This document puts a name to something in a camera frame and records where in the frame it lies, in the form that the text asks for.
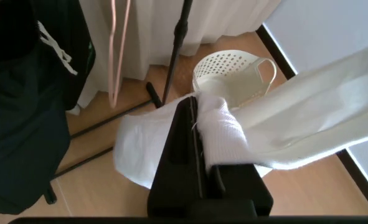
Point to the black clothes rack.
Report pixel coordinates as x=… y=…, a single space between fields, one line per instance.
x=179 y=34

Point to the pink clothes hanger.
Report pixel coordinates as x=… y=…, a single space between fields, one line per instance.
x=111 y=62

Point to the white garment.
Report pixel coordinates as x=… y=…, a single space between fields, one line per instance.
x=295 y=118

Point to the white laundry basket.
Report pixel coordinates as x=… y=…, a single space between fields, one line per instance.
x=227 y=62

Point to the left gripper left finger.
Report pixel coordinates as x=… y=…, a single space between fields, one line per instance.
x=177 y=180

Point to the black shorts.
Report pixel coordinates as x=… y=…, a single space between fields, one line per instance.
x=21 y=124

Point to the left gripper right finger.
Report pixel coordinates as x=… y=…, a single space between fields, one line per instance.
x=243 y=186

